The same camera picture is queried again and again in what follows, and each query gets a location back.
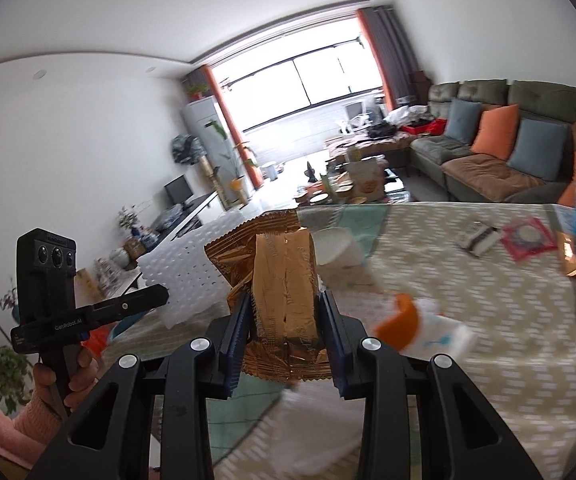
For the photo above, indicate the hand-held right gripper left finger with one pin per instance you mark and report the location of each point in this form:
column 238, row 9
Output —
column 235, row 350

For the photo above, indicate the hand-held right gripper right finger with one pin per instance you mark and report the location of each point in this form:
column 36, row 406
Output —
column 337, row 347

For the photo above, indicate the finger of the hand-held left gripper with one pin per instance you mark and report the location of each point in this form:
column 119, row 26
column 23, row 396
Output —
column 127, row 302

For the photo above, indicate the person's left hand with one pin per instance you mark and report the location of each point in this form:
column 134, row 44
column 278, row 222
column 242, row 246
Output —
column 85, row 365

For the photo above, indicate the orange plastic bag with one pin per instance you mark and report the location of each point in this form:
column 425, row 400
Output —
column 98, row 342

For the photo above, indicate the flower vase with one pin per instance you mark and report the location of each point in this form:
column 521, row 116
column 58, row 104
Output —
column 130, row 222

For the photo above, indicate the orange and white packet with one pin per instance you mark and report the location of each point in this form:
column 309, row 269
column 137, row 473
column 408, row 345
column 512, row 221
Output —
column 433, row 335

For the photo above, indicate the leafy green houseplant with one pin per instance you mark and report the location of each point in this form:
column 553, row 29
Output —
column 5, row 375

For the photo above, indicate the white television cabinet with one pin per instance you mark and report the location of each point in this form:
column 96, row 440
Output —
column 187, row 215

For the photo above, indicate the black television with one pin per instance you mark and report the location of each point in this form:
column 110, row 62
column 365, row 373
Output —
column 177, row 190

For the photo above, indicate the patterned tablecloth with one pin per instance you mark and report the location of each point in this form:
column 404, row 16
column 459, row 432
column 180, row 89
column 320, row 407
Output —
column 468, row 300

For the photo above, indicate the covered standing fan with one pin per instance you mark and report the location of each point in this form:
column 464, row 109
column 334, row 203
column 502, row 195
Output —
column 186, row 149

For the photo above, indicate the tall plant in orange pot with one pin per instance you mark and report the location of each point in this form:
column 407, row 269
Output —
column 240, row 180

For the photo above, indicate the cluttered coffee table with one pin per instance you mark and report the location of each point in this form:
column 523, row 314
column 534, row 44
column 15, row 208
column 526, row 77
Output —
column 358, row 180

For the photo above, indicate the black and white packet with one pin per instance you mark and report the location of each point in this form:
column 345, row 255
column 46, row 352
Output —
column 478, row 240

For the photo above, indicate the small white bin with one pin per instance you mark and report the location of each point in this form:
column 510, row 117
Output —
column 270, row 171

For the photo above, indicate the white standing air conditioner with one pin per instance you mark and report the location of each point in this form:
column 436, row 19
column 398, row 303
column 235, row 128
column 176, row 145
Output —
column 207, row 135

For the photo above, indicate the red packet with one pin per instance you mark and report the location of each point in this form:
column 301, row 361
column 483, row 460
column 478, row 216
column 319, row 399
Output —
column 528, row 240

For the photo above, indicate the small potted plant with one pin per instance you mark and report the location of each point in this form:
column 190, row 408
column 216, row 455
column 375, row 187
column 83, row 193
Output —
column 196, row 90

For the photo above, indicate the green sofa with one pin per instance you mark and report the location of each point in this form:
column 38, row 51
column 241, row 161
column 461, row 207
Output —
column 478, row 170

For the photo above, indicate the white chair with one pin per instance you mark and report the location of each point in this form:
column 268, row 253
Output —
column 357, row 112

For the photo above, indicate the red cloth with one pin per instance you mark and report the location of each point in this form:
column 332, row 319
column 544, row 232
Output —
column 425, row 127

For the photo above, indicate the blue cushion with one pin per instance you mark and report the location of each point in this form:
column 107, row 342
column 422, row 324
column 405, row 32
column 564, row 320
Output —
column 463, row 120

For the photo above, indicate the large grey-blue cushion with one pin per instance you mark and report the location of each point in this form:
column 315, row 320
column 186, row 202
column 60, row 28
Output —
column 538, row 150

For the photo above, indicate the orange and grey curtain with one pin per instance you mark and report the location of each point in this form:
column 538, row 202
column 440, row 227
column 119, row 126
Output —
column 388, row 55

